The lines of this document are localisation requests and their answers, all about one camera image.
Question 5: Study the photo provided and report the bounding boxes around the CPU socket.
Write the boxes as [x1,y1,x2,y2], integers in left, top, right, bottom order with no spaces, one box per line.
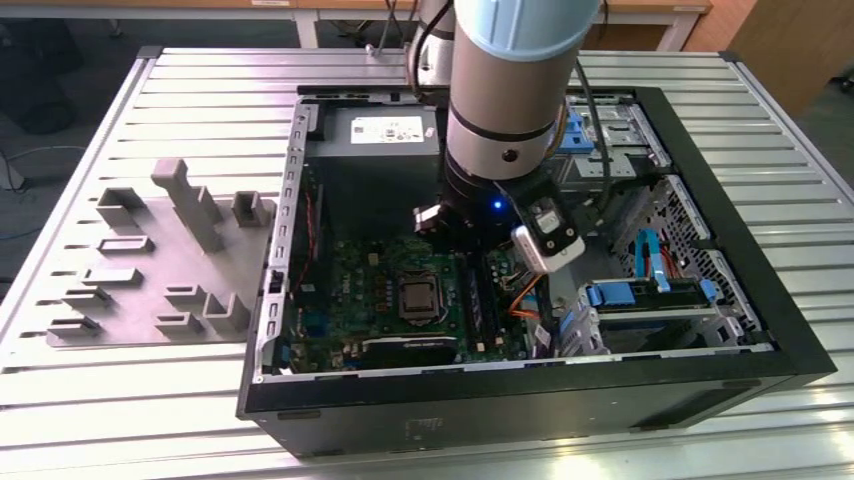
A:
[395,269,447,325]

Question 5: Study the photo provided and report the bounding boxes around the grey power supply unit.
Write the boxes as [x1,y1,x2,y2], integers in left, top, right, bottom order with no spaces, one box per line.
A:
[308,107,447,160]

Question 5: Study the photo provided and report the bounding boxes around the green motherboard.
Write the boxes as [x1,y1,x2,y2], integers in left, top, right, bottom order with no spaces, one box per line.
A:
[285,234,555,375]

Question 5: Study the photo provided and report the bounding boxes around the black graphics card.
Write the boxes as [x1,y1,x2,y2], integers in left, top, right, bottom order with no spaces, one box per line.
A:
[357,336,463,372]

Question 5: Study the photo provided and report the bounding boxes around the blue disk carrier with disk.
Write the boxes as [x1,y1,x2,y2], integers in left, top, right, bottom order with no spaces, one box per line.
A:
[582,276,720,315]

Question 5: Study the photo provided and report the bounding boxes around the black and silver PC case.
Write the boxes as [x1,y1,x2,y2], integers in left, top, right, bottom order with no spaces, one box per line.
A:
[236,84,839,459]

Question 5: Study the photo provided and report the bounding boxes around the white-legged wooden desk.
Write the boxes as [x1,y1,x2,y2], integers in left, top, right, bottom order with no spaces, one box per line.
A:
[249,0,712,52]

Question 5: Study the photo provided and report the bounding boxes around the grey parts rack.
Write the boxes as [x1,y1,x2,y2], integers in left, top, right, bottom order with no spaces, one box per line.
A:
[44,158,279,349]

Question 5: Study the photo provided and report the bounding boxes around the brown wooden cabinet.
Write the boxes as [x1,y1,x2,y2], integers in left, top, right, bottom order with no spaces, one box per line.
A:
[724,0,854,122]

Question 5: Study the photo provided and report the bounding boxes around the black office chair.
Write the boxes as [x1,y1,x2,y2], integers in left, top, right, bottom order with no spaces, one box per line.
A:
[0,16,86,135]

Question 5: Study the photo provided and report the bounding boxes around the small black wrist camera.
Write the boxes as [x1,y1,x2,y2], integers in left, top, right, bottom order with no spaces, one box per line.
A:
[411,203,443,235]

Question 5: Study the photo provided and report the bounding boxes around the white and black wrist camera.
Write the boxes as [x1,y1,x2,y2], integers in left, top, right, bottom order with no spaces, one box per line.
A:
[508,196,587,275]

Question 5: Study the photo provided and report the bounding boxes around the orange wire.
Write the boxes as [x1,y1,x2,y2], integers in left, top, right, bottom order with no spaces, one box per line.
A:
[508,272,549,320]

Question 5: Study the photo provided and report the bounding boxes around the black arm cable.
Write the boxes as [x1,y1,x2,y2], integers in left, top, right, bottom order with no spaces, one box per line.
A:
[571,63,614,237]

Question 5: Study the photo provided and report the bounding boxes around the thin red wire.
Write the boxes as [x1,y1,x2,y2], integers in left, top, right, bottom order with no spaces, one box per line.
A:
[295,182,323,287]

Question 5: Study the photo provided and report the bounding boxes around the blue flat data cable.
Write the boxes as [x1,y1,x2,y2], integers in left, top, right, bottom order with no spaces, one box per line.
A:
[635,227,676,295]

